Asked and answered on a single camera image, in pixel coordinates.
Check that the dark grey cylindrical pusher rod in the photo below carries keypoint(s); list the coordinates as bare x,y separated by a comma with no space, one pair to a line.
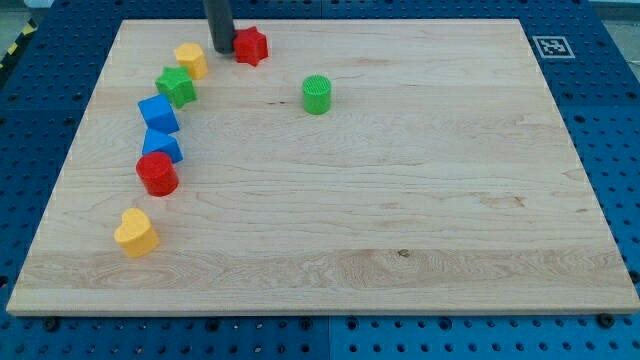
221,25

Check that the red star block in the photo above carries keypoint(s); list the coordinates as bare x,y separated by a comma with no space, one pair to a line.
250,46

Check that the yellow hexagon block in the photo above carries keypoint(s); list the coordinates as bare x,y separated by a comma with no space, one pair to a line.
193,57

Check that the green star block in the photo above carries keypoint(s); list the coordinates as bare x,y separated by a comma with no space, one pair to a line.
177,85

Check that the blue cube block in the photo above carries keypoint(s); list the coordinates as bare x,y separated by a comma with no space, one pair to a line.
158,114

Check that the green cylinder block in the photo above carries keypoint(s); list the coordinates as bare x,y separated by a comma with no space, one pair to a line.
317,90

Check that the blue triangular block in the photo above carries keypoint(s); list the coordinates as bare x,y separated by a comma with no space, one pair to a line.
157,141

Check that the red cylinder block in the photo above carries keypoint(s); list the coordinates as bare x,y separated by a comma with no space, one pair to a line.
157,174

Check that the light wooden board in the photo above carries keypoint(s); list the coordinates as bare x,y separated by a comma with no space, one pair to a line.
442,181

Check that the yellow heart block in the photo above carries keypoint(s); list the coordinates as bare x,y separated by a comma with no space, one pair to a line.
136,235

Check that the white fiducial marker tag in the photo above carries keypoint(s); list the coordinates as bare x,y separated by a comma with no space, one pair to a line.
553,47

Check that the black bolt front left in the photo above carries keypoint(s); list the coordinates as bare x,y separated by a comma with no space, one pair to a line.
50,324

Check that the black bolt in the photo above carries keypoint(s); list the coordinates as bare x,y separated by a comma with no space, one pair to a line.
50,324
605,321

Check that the black bolt front right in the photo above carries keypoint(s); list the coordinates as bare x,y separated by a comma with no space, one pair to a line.
605,321

